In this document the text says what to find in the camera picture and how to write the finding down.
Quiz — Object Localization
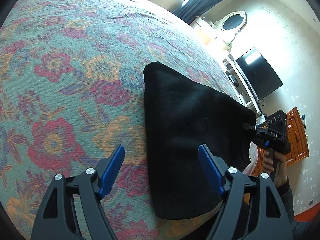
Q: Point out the black pants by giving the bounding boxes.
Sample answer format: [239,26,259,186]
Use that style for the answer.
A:
[144,62,255,220]

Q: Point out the white tv stand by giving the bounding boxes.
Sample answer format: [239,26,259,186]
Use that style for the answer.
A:
[222,53,262,116]

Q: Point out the black flat television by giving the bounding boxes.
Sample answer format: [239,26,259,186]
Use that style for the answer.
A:
[236,48,283,100]

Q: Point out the right hand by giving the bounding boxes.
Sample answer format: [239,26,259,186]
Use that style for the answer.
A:
[263,150,287,187]

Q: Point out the white vanity with oval mirror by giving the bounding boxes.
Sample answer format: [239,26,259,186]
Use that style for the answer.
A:
[190,11,247,51]

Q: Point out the orange wooden cabinet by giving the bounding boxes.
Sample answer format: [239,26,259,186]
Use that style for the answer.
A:
[251,106,311,178]

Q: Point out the floral bedspread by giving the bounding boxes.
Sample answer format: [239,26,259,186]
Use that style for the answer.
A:
[1,0,242,239]

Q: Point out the right black sleeved forearm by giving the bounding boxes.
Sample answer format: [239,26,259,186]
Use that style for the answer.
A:
[276,177,320,239]

